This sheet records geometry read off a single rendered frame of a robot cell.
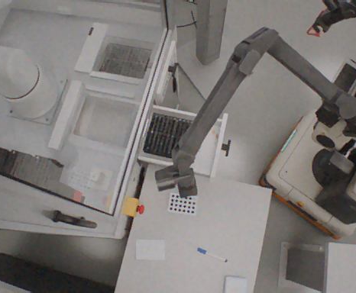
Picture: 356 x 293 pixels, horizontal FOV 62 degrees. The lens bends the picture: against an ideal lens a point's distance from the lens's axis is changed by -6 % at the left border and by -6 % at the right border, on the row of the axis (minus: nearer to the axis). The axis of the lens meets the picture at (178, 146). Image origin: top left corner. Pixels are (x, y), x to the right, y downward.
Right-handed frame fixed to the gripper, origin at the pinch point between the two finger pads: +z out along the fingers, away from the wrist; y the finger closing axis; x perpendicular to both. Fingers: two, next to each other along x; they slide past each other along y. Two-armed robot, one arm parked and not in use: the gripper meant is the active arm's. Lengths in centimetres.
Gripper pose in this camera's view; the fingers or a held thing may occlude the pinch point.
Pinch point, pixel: (187, 188)
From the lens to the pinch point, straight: 123.0
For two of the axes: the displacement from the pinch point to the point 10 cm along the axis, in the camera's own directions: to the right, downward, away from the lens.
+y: 1.6, 9.3, -3.4
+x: 9.9, -1.7, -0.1
